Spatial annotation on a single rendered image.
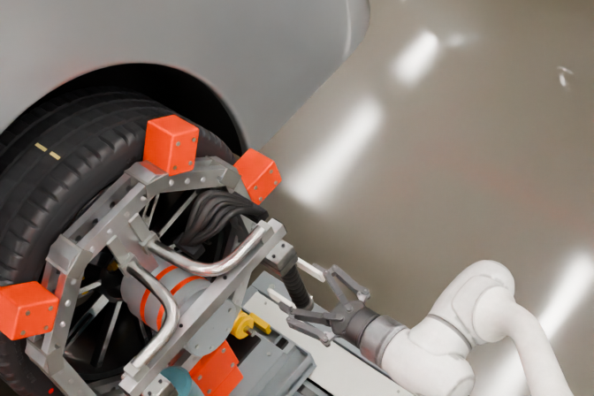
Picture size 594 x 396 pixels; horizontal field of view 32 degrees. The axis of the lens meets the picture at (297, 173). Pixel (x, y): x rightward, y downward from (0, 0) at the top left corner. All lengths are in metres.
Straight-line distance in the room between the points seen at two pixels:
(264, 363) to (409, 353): 0.88
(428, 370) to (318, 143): 1.62
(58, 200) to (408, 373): 0.70
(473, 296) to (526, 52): 1.71
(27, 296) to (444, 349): 0.74
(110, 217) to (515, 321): 0.74
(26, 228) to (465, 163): 1.65
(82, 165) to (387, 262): 1.33
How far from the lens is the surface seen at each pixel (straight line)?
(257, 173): 2.17
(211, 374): 2.38
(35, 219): 1.92
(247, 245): 1.91
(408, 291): 2.98
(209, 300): 1.91
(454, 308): 1.90
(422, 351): 1.87
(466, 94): 3.39
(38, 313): 1.90
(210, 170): 2.04
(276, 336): 2.82
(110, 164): 1.96
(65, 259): 1.90
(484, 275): 1.93
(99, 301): 2.16
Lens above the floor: 2.52
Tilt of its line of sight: 50 degrees down
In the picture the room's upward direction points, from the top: 21 degrees counter-clockwise
